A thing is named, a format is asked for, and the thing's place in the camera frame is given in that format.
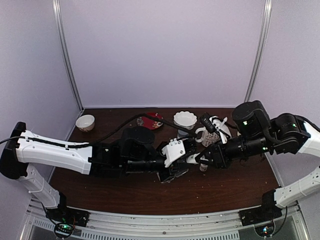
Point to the clear plastic pill organizer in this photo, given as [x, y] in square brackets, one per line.
[167, 178]

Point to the white scalloped bowl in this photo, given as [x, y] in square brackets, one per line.
[185, 119]

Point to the floral mug yellow inside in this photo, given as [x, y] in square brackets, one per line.
[205, 138]

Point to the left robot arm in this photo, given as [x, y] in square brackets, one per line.
[24, 149]

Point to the red floral plate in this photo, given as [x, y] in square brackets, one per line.
[149, 123]

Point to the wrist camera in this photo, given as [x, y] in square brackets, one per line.
[178, 149]
[214, 124]

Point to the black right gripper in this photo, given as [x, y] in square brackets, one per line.
[220, 160]

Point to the grey cap pill bottle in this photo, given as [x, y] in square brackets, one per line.
[182, 133]

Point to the small white dropper bottle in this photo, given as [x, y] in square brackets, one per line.
[192, 159]

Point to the aluminium frame post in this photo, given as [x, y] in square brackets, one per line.
[56, 4]
[264, 30]

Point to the white ceramic bowl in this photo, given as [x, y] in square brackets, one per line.
[85, 123]

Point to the right aluminium frame post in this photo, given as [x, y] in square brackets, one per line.
[264, 30]

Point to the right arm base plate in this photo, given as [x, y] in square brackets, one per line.
[259, 214]

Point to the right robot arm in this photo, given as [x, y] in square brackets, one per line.
[295, 135]

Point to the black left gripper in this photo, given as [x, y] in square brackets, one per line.
[175, 165]

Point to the aluminium front rail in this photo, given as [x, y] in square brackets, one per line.
[225, 225]

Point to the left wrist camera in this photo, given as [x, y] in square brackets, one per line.
[178, 149]

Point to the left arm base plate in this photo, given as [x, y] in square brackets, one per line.
[68, 215]

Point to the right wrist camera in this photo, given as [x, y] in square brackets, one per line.
[214, 124]

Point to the left aluminium frame post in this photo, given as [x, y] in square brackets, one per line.
[56, 4]

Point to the small white pill bottle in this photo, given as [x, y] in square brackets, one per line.
[203, 167]

